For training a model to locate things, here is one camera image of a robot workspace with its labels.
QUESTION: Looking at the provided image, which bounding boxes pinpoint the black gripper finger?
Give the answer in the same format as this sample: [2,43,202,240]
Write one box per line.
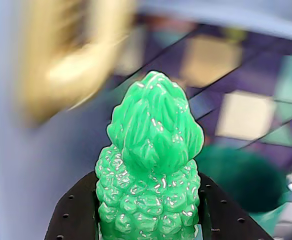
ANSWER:
[196,172,275,240]
[44,172,101,240]

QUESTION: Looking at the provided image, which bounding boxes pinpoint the green toy pineapple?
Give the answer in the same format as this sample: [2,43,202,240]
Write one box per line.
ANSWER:
[94,70,205,240]

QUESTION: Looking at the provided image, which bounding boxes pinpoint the green recipient bowl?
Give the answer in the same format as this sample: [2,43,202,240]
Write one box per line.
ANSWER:
[196,144,291,226]

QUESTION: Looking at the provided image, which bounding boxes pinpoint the blue toy kitchen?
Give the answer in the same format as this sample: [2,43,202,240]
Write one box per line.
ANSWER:
[0,0,292,240]

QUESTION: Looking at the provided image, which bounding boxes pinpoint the gold toy faucet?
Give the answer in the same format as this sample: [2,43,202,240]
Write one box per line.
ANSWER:
[17,0,138,127]

